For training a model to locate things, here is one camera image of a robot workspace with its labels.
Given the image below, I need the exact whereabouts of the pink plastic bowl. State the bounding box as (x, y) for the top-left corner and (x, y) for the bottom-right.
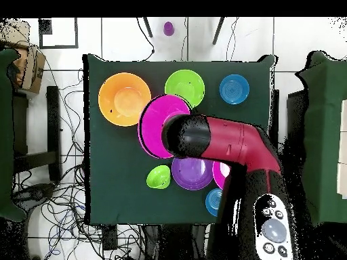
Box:
(212, 160), (231, 190)
(137, 93), (191, 160)

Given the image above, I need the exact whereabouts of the small green plastic bowl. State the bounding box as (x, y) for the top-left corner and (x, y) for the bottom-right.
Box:
(146, 165), (172, 190)

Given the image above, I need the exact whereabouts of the purple plastic bowl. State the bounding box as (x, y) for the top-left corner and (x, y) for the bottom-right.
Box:
(171, 156), (215, 191)

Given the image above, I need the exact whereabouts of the large green plastic bowl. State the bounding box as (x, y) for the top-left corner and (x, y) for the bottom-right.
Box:
(164, 69), (206, 109)

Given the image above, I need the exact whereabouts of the orange plastic bowl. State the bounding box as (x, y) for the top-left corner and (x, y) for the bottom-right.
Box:
(98, 72), (152, 127)

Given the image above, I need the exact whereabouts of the dark green table cloth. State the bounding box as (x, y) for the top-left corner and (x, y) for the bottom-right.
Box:
(82, 53), (279, 226)

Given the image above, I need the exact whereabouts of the blue plastic bowl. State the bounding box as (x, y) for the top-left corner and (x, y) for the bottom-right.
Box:
(219, 74), (250, 106)
(205, 188), (224, 217)

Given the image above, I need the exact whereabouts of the purple plastic cup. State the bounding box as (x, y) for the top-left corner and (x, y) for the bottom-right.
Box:
(163, 21), (175, 37)

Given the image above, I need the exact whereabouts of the black tripod leg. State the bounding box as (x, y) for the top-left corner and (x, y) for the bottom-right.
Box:
(142, 17), (154, 39)
(211, 17), (226, 46)

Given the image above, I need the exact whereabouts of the black stand base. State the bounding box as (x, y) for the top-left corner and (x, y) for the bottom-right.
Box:
(12, 183), (56, 211)

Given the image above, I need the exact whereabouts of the green cloth side table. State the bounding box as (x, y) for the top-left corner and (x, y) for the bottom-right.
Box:
(293, 50), (347, 228)
(0, 47), (28, 223)

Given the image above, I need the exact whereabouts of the cardboard box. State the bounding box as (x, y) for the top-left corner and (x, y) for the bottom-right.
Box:
(0, 18), (47, 95)

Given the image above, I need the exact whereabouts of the white box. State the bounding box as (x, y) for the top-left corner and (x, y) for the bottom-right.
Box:
(336, 99), (347, 200)

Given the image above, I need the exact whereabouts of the tangle of floor cables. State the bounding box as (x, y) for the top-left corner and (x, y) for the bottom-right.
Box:
(13, 62), (144, 260)

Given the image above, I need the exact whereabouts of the black chair frame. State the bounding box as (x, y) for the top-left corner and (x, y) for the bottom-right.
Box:
(12, 85), (62, 183)

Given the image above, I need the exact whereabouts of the black square frame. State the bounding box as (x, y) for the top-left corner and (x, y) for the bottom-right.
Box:
(38, 18), (79, 50)

